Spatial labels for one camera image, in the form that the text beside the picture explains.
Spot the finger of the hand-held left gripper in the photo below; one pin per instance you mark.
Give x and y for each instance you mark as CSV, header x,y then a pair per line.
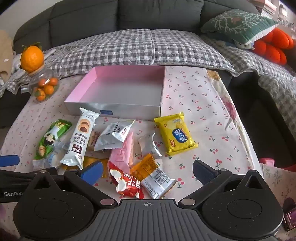
x,y
16,176
9,160

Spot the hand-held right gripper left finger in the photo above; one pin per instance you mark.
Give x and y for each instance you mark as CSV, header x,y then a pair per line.
x,y
92,172

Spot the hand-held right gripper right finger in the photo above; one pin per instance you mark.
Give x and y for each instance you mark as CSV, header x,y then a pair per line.
x,y
201,172

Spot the golden snack packet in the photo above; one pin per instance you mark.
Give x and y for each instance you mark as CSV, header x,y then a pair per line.
x,y
106,168

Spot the brown biscuit packet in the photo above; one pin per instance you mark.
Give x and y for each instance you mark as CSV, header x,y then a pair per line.
x,y
92,141

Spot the red snack packet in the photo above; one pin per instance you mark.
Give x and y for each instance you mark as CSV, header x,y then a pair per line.
x,y
124,183

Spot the pink snack packet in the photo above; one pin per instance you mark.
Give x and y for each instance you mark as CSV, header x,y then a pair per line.
x,y
120,153

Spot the long white cookie packet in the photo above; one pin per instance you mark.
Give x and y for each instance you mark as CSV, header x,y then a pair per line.
x,y
78,136

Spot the white blue snack packet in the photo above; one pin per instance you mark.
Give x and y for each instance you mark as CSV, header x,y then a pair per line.
x,y
53,158

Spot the silver white snack packet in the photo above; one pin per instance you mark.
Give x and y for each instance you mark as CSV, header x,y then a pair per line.
x,y
113,135

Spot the orange white barcode packet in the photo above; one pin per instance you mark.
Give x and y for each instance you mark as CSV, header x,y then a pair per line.
x,y
157,178

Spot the yellow snack packet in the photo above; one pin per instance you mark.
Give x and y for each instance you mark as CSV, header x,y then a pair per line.
x,y
175,134

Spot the green snack packet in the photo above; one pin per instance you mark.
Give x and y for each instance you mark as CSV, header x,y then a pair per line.
x,y
52,136

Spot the plain silver snack packet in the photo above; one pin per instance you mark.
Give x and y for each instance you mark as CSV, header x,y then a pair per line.
x,y
149,146

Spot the pink cardboard box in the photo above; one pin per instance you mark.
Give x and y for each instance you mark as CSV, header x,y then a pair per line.
x,y
120,83

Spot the red plastic object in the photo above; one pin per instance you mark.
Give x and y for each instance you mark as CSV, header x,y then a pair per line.
x,y
267,161

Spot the cherry print tablecloth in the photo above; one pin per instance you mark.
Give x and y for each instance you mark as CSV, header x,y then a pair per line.
x,y
196,104

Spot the floral tablecloth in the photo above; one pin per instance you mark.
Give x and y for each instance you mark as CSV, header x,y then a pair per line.
x,y
226,102

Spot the pile of small oranges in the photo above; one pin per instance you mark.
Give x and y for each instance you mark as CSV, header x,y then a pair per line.
x,y
47,89

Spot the glass jar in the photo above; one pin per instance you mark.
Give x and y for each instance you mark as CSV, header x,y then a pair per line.
x,y
34,81

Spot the orange shaped jar lid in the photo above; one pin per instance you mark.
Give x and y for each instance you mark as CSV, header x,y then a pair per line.
x,y
31,58

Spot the beige cloth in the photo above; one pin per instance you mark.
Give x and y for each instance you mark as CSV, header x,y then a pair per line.
x,y
5,53

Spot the grey checked blanket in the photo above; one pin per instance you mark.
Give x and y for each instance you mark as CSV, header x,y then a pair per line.
x,y
138,46

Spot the small plush doll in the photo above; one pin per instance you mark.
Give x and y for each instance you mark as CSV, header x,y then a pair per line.
x,y
242,44

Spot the orange plush toy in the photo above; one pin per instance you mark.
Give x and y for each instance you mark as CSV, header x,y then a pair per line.
x,y
272,48

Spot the green branch print pillow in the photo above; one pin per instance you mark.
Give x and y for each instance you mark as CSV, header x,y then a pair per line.
x,y
235,23

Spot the dark grey sofa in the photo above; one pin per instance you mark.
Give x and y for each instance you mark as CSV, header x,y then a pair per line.
x,y
92,16

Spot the stack of books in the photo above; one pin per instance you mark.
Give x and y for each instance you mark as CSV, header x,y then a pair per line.
x,y
266,7

